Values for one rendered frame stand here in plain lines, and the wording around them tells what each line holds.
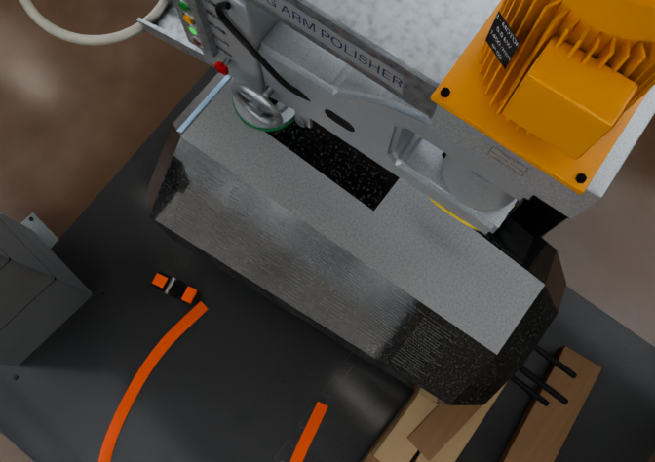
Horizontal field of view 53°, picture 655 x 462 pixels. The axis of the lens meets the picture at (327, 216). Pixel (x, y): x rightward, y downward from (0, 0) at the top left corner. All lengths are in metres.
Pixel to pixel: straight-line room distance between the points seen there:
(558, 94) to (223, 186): 1.34
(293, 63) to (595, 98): 0.78
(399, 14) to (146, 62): 2.09
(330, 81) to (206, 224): 0.84
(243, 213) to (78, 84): 1.39
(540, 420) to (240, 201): 1.43
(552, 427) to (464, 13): 1.88
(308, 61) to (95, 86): 1.82
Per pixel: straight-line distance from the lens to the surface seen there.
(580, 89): 0.85
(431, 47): 1.14
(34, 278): 2.38
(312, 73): 1.44
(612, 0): 0.78
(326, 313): 2.03
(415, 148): 1.55
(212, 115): 2.05
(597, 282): 2.93
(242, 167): 1.98
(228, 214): 2.04
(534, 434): 2.71
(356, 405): 2.66
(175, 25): 2.11
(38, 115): 3.18
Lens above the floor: 2.67
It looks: 75 degrees down
